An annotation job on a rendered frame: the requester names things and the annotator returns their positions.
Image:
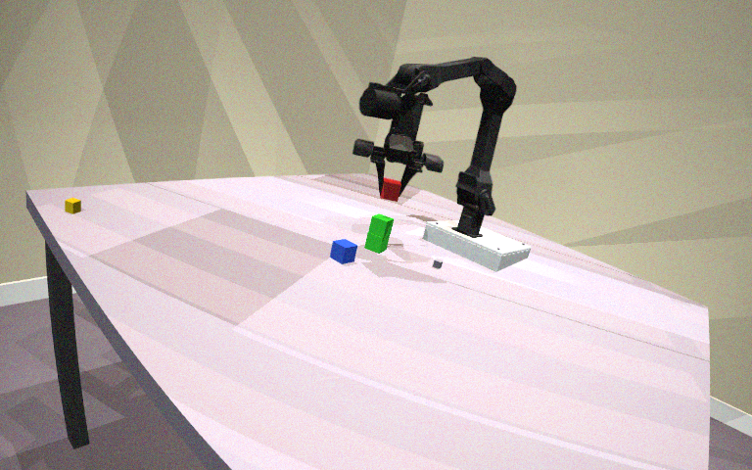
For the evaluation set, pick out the small yellow block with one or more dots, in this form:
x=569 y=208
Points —
x=72 y=205

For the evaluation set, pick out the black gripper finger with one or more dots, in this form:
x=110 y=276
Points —
x=380 y=169
x=408 y=174

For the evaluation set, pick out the blue cube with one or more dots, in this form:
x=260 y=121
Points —
x=343 y=251

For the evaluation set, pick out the red block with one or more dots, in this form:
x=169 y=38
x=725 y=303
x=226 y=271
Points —
x=390 y=189

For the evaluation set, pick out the green block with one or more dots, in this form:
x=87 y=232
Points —
x=381 y=225
x=376 y=243

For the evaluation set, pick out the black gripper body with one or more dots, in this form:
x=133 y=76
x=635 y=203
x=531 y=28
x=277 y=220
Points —
x=366 y=149

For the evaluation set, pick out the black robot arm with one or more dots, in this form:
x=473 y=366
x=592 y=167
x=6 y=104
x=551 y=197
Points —
x=474 y=186

